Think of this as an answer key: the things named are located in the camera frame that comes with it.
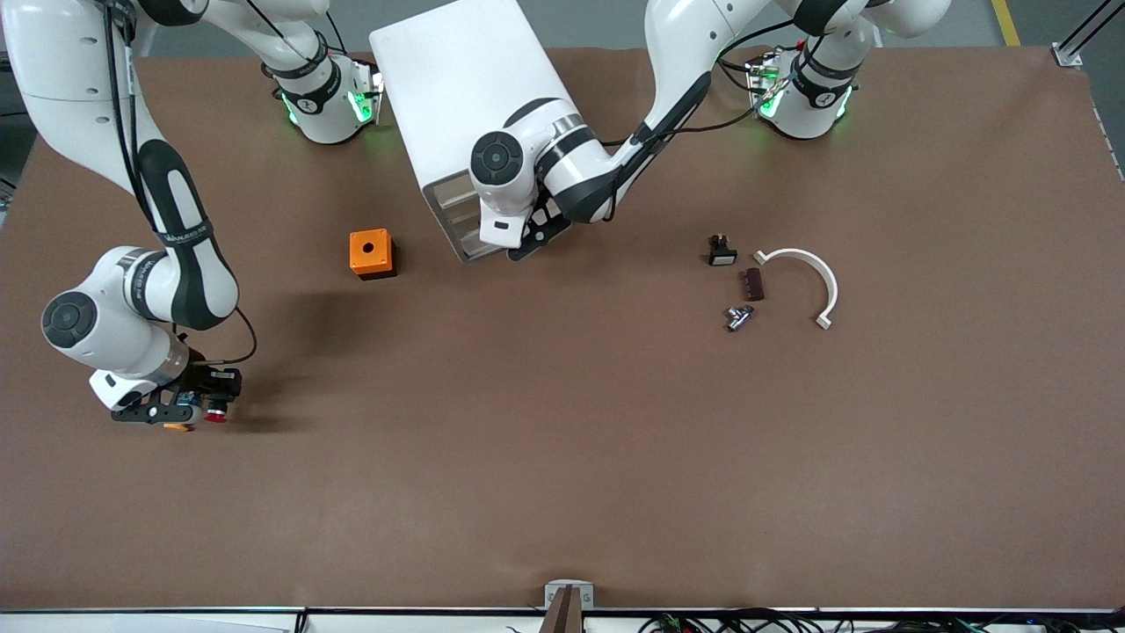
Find white curved plastic bracket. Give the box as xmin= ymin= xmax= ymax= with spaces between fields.
xmin=753 ymin=248 xmax=839 ymax=331

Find yellow mushroom push button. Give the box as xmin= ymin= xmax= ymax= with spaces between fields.
xmin=163 ymin=392 xmax=198 ymax=433

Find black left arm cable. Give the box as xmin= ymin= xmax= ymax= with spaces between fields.
xmin=598 ymin=22 xmax=805 ymax=147

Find brown table mat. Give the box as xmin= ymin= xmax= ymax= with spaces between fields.
xmin=0 ymin=44 xmax=1125 ymax=612

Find white drawer cabinet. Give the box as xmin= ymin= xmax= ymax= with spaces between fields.
xmin=368 ymin=0 xmax=584 ymax=263

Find black cable bundle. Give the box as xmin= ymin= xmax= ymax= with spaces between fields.
xmin=637 ymin=607 xmax=1125 ymax=633

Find orange button enclosure box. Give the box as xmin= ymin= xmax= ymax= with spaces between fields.
xmin=349 ymin=229 xmax=397 ymax=280

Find grey metal mount bracket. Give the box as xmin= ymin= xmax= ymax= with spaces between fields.
xmin=544 ymin=580 xmax=595 ymax=609

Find black base cable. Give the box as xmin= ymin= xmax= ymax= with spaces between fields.
xmin=716 ymin=53 xmax=758 ymax=91

